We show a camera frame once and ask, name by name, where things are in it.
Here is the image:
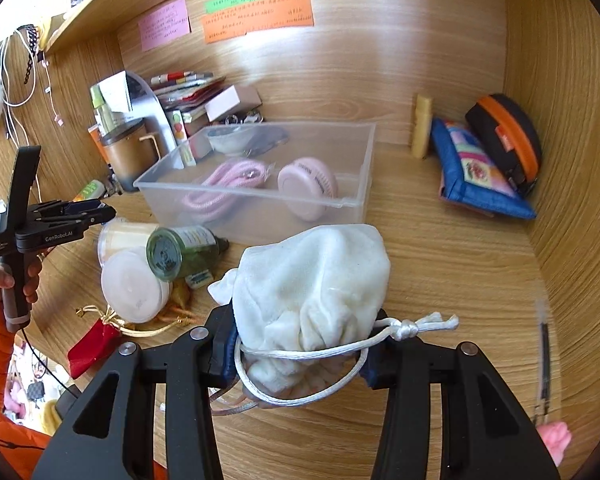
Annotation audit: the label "pink charm string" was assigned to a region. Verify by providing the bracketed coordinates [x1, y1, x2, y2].
[40, 52, 63, 127]

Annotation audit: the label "brown lidded mug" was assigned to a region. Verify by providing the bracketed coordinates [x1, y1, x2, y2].
[99, 117, 161, 193]

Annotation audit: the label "pink fluffy toy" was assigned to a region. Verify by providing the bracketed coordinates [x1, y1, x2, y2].
[537, 420, 573, 466]

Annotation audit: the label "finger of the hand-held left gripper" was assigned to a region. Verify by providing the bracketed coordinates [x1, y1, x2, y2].
[35, 206, 117, 227]
[32, 198, 103, 214]

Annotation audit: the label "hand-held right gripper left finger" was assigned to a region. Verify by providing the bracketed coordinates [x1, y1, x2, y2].
[30, 305, 241, 480]

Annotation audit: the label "green white carton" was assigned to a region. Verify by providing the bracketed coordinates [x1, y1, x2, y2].
[90, 82, 113, 133]

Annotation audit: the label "small white box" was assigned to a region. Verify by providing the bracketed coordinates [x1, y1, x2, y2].
[205, 85, 263, 122]

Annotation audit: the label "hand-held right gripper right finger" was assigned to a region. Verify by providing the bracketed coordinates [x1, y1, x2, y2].
[362, 332, 563, 480]

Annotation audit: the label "white printed paper sheet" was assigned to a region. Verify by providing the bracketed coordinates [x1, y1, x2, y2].
[91, 72, 133, 113]

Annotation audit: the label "wooden desktop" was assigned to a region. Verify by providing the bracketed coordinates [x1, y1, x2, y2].
[27, 125, 571, 480]

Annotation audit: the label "orange tube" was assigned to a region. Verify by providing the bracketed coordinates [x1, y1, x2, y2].
[87, 125, 103, 161]

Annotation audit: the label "wooden shelf board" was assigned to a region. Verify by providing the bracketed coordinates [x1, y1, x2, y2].
[42, 0, 486, 53]

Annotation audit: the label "blue patchwork pouch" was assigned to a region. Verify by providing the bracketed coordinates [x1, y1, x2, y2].
[431, 118, 537, 220]

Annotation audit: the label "person's left hand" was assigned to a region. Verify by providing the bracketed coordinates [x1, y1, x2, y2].
[0, 260, 42, 306]

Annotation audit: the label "dark green spray bottle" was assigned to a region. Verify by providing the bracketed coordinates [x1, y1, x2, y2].
[146, 225, 231, 281]

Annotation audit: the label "fruit print box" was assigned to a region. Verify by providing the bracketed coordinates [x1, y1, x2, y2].
[166, 109, 190, 142]

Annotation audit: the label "yellow tube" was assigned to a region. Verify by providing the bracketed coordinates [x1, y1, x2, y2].
[411, 93, 434, 160]

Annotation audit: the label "clear round cotton pad container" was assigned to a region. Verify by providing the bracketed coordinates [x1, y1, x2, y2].
[97, 217, 173, 324]

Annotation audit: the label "orange paper note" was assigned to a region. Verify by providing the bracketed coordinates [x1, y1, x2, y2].
[201, 0, 314, 44]

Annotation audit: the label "black orange zip case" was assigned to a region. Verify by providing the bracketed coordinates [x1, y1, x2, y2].
[465, 93, 543, 197]

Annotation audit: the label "white orange green bottle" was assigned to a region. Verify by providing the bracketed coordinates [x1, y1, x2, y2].
[70, 179, 105, 203]

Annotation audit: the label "metal rings cluster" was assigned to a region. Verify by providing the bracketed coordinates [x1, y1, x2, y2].
[222, 110, 265, 126]

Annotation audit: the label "pink round case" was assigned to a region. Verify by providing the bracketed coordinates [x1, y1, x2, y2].
[276, 156, 339, 222]

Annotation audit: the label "pink paper note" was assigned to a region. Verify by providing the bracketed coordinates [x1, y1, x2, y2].
[138, 0, 192, 52]

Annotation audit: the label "clear plastic box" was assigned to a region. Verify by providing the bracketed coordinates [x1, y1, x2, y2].
[132, 120, 377, 250]

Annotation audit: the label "red velvet pouch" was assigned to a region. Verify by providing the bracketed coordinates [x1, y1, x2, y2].
[67, 305, 201, 381]

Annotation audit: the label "white cables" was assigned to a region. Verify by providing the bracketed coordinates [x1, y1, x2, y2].
[0, 25, 46, 146]

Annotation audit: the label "black spiral hair tie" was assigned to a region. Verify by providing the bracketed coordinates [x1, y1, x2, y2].
[17, 24, 43, 88]

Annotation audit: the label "thin black pen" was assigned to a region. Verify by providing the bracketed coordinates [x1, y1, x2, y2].
[532, 300, 553, 426]

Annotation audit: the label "white drawstring pouch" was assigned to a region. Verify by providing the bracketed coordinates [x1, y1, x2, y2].
[207, 223, 460, 408]

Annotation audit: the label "yellow gourd charm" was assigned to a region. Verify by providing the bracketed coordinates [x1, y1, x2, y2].
[170, 280, 198, 323]

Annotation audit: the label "red white box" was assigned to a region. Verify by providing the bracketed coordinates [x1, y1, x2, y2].
[182, 132, 212, 167]

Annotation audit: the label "pink cord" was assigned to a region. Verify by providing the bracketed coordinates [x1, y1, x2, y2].
[181, 157, 271, 223]

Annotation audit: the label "stack of booklets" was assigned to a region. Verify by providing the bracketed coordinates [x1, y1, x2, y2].
[150, 70, 228, 122]

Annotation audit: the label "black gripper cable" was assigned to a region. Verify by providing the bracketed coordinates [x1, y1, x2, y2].
[20, 327, 81, 396]

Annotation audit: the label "glass bowl of trinkets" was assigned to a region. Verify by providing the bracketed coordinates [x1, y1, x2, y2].
[207, 125, 258, 157]

